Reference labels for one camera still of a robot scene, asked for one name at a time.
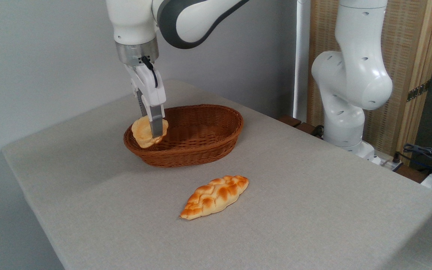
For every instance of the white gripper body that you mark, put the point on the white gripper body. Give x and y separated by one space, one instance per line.
148 88

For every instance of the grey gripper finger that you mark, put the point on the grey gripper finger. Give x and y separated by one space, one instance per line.
157 122
143 107

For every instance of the round pale bread bun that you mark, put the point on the round pale bread bun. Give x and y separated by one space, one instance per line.
141 133

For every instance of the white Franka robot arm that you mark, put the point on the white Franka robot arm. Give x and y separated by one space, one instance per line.
351 75

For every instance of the brown wicker oval basket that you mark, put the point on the brown wicker oval basket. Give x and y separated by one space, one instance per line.
204 150

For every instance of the braided golden bread loaf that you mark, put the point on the braided golden bread loaf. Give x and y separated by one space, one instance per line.
216 195

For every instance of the dark wooden block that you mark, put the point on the dark wooden block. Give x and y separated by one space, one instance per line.
308 128
289 120

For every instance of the white vertical pole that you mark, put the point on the white vertical pole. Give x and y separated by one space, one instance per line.
301 56

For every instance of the black plug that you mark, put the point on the black plug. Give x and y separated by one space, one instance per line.
396 157

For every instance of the wood and rattan folding screen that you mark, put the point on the wood and rattan folding screen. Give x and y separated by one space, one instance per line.
407 45

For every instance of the brass screen hinge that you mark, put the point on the brass screen hinge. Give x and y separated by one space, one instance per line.
417 91

